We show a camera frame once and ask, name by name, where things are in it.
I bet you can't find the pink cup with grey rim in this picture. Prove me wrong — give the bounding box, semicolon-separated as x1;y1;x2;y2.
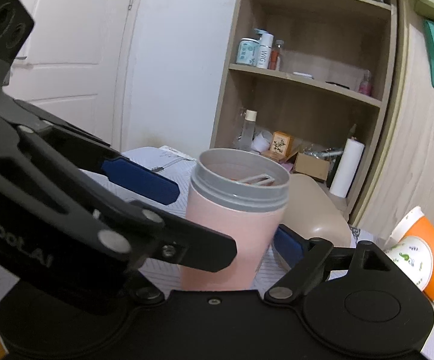
180;148;290;291

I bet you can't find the taupe beige cup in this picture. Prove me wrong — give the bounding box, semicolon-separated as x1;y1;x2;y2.
281;174;352;247

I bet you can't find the white paper cup green pattern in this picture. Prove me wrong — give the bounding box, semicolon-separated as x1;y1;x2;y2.
384;236;433;291

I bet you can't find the white patterned tablecloth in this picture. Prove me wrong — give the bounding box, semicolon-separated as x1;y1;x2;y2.
0;145;434;360

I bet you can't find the white paper packet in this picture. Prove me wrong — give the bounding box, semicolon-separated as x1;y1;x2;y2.
160;145;195;161

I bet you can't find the brown cardboard box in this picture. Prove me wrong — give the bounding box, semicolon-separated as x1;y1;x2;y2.
288;151;330;182

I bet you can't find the white paper towel roll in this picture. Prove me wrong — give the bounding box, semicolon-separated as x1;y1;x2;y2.
329;138;365;198

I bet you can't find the small orange floral box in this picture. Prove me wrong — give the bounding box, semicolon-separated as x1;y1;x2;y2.
269;131;293;157

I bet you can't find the white panel door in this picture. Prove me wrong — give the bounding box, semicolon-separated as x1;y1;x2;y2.
4;0;138;145

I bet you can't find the clear bottle cream cap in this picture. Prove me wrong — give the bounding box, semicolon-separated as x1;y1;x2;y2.
235;110;258;151

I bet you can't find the white round container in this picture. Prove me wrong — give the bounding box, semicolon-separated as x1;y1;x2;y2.
251;130;273;153

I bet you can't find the light wood wardrobe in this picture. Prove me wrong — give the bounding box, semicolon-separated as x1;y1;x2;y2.
350;0;434;239

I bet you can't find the teal white pump bottle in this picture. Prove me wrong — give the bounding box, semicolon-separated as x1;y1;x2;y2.
235;28;261;67

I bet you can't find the wooden open shelf unit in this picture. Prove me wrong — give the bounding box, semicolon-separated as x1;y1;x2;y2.
211;0;398;216

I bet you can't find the small pink bottle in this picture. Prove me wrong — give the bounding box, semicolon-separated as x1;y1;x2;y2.
358;70;372;96

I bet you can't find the small orange bottle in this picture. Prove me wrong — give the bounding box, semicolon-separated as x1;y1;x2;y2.
268;39;284;71

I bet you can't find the white tube bottle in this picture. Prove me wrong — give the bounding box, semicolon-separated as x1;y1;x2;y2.
256;30;274;69

